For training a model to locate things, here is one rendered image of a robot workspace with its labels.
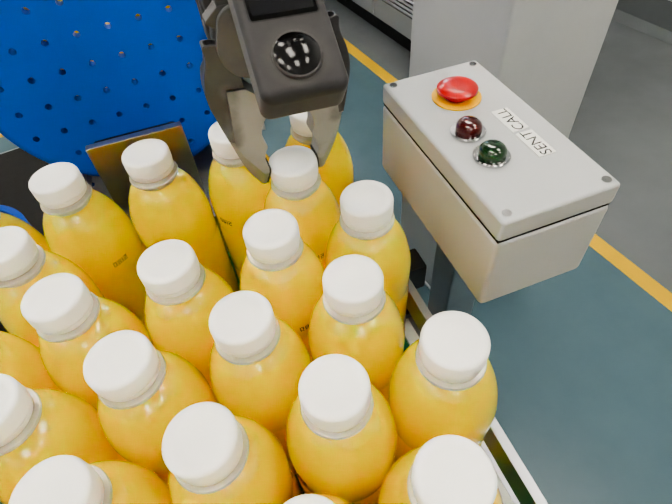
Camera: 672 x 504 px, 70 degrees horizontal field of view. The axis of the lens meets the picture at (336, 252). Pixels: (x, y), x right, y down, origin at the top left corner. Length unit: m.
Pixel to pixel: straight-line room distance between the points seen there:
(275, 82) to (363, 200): 0.13
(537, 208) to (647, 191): 1.87
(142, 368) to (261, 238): 0.11
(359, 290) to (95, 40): 0.40
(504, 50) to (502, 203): 0.69
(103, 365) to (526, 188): 0.30
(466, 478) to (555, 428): 1.27
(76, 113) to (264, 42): 0.39
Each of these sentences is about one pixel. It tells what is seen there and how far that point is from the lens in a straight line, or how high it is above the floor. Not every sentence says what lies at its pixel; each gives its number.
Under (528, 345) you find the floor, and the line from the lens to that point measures 1.62.
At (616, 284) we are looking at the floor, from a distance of 1.85.
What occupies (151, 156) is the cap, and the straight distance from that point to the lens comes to 0.43.
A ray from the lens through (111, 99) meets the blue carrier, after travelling 0.61.
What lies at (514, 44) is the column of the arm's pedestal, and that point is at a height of 0.89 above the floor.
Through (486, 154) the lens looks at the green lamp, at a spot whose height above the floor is 1.11.
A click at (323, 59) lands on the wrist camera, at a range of 0.26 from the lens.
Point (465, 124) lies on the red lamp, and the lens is 0.41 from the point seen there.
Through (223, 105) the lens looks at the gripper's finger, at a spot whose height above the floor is 1.17.
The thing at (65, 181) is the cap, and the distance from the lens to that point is 0.44.
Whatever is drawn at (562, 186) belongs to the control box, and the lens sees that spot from 0.39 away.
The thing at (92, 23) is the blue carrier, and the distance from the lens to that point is 0.58.
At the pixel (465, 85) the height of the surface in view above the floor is 1.11.
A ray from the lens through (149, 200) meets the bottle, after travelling 0.44.
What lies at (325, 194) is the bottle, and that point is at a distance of 0.41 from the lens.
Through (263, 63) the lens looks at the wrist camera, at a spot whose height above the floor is 1.23.
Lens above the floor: 1.35
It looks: 50 degrees down
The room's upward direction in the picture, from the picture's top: 6 degrees counter-clockwise
